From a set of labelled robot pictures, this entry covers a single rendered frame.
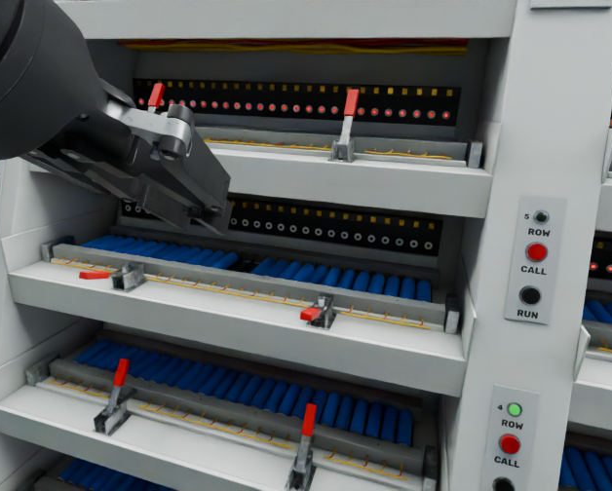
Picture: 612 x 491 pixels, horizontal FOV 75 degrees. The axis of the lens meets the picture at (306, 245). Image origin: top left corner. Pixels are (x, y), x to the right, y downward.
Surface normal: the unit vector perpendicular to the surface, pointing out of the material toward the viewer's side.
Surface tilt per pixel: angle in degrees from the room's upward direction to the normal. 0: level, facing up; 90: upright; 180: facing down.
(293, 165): 109
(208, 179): 91
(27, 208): 90
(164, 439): 19
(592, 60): 90
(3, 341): 90
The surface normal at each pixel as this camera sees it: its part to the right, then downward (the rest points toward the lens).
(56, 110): 0.79, 0.54
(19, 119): 0.62, 0.73
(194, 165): 0.98, 0.15
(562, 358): -0.25, -0.02
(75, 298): -0.29, 0.30
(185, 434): 0.04, -0.94
